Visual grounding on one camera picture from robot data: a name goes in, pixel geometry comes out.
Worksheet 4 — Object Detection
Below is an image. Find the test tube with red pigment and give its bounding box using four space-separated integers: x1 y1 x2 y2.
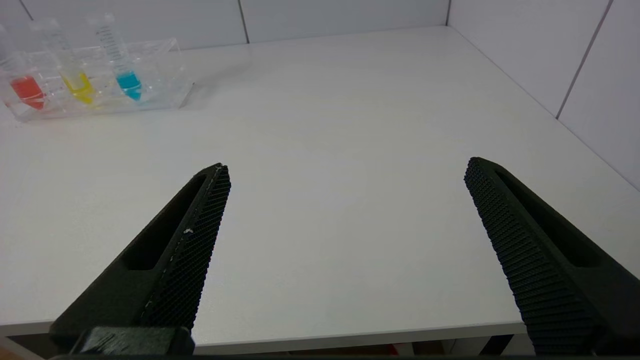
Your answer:
0 27 47 111

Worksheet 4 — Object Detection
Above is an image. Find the test tube with blue pigment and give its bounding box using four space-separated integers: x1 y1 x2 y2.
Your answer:
87 14 143 102

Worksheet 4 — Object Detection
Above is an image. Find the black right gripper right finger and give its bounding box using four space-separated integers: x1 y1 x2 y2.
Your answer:
464 157 640 357

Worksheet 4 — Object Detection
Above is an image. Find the test tube with yellow pigment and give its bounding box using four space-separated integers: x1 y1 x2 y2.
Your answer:
30 19 96 106

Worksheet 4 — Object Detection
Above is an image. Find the clear acrylic test tube rack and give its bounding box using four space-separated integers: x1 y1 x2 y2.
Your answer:
0 37 195 123

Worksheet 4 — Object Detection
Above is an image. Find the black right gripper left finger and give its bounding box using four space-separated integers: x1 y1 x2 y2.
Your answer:
49 163 232 357

